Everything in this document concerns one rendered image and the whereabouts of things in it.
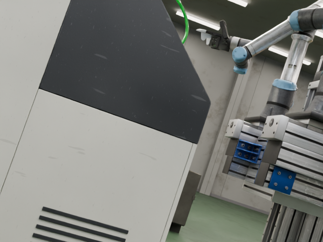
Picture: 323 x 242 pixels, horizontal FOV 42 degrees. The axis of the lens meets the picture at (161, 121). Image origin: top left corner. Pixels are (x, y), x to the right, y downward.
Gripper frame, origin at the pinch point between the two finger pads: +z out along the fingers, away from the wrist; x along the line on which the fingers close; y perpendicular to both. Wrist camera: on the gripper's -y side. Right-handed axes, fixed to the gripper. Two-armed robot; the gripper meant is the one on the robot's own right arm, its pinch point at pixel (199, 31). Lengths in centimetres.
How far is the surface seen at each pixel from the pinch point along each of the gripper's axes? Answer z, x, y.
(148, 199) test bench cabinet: -30, -99, 78
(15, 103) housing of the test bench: 14, -125, 57
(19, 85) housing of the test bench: 14, -125, 51
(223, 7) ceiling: 185, 735, -195
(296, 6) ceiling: 17, 649, -206
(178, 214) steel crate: 19, 169, 151
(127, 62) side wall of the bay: -11, -106, 34
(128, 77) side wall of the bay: -13, -105, 39
